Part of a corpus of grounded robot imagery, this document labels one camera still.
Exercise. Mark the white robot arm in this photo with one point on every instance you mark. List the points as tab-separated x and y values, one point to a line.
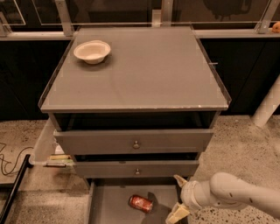
223	191

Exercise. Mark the clear plastic side bin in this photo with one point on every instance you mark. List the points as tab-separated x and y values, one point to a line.
47	152

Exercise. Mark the grey drawer cabinet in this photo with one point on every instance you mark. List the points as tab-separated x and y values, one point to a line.
153	79

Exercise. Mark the bottom grey open drawer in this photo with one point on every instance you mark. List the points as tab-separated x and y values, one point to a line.
109	200

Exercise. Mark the orange fruit on ledge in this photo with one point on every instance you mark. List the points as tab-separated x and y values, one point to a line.
276	27

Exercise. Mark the top grey drawer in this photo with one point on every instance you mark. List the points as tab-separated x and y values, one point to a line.
92	142

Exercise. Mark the red coke can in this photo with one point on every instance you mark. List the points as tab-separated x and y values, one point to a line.
141	203

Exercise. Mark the black metal floor bar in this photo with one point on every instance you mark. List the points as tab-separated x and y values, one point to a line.
12	188

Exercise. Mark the metal window rail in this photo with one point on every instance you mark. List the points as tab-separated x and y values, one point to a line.
201	34

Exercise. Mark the white pole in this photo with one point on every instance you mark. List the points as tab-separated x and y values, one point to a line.
268	105

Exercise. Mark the top drawer metal knob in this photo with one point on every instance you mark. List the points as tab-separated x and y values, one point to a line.
136	145

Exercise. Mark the middle grey drawer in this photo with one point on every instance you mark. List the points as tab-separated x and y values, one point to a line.
126	169

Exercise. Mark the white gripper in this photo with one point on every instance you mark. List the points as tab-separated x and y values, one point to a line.
186	193

